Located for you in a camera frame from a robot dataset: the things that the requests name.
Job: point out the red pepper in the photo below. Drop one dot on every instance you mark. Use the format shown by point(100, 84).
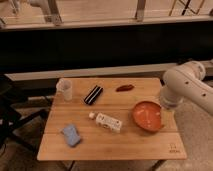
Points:
point(125, 88)

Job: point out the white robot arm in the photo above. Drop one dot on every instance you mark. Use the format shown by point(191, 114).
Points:
point(186, 81)

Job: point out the orange ceramic bowl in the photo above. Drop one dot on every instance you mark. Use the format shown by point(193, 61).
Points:
point(147, 115)

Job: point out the black striped case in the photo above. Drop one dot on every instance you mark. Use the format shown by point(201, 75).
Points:
point(93, 95)

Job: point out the wooden folding table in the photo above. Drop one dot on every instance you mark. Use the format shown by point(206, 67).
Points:
point(98, 143)

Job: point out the clear plastic cup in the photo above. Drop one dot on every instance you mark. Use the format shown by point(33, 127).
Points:
point(65, 87)

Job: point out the blue sponge cloth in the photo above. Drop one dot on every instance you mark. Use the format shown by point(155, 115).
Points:
point(71, 135)

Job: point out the black chair base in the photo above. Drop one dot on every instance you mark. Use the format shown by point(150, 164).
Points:
point(11, 119)

